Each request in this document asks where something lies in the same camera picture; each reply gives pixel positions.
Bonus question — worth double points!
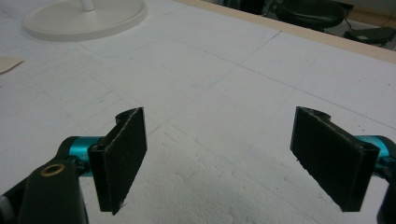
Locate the black flat device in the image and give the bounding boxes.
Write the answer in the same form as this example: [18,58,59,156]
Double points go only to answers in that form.
[343,26,396,46]

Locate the black office chair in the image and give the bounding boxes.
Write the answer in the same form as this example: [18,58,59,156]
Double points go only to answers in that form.
[275,0,347,32]

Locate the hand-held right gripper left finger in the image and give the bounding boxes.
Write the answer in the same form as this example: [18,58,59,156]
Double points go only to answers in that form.
[57,106,149,216]

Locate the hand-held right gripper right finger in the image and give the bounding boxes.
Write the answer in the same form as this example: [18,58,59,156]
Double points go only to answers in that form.
[290,105,396,213]

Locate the white round stand base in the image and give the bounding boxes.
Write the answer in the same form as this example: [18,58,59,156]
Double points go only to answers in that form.
[21,0,149,43]

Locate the beige paper sheet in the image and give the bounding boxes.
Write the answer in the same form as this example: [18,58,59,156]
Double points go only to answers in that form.
[0,55,24,75]

